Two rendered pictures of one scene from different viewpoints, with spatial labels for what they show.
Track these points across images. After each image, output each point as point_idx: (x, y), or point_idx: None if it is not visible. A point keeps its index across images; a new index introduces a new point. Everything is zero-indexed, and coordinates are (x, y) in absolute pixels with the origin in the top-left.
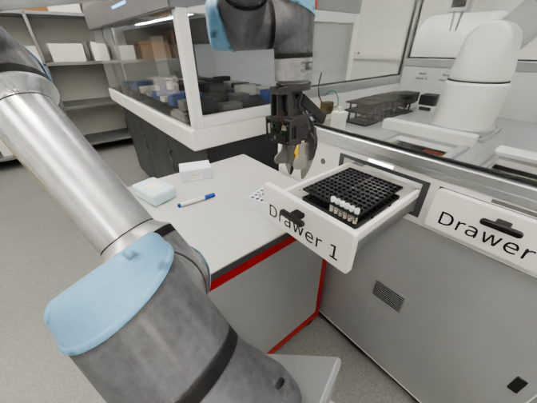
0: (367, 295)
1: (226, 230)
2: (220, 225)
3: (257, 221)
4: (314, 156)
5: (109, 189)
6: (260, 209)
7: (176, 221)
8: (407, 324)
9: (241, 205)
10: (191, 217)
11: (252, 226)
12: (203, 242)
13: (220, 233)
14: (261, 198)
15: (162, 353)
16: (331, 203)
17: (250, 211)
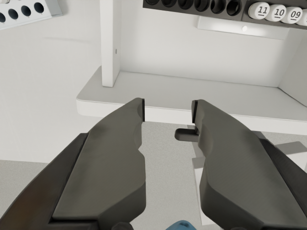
0: None
1: (69, 103)
2: (50, 101)
3: (77, 52)
4: (274, 146)
5: None
6: (43, 20)
7: (6, 136)
8: None
9: (5, 35)
10: (7, 120)
11: (84, 69)
12: (76, 135)
13: (72, 112)
14: (18, 5)
15: None
16: (252, 22)
17: (36, 37)
